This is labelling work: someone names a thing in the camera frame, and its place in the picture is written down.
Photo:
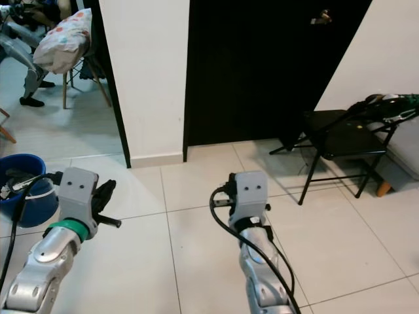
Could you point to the black door frame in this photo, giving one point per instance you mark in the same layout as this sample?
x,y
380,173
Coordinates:
x,y
110,78

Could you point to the blue plastic bucket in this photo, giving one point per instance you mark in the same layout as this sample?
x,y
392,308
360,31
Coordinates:
x,y
29,212

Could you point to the brown wooden chair legs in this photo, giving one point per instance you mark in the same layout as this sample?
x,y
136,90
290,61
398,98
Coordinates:
x,y
6,134

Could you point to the wooden leg chair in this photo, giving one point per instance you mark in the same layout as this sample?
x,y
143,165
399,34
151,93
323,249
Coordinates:
x,y
88,75

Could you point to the grey cleaning tool bundle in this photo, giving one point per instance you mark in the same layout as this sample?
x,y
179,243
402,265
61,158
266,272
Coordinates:
x,y
26,183

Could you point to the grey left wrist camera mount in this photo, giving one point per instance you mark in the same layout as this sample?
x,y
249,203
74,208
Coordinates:
x,y
78,193

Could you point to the black door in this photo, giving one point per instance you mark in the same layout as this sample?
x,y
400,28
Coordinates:
x,y
249,65

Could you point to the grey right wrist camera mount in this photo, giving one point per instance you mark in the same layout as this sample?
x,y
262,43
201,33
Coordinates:
x,y
250,196

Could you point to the white floral pillow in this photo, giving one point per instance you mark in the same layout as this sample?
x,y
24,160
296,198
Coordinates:
x,y
65,39

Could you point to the wooden furniture foot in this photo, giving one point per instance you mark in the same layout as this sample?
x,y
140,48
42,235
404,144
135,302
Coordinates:
x,y
384,189

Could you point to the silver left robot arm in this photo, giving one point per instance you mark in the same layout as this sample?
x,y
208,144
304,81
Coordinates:
x,y
39,268

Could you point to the black folding chair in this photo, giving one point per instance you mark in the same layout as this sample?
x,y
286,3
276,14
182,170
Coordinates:
x,y
344,140

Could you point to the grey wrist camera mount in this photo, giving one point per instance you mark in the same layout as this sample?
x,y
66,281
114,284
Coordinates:
x,y
78,193
250,196

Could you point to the seated person grey trousers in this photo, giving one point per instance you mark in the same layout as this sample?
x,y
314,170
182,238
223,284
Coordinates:
x,y
23,55

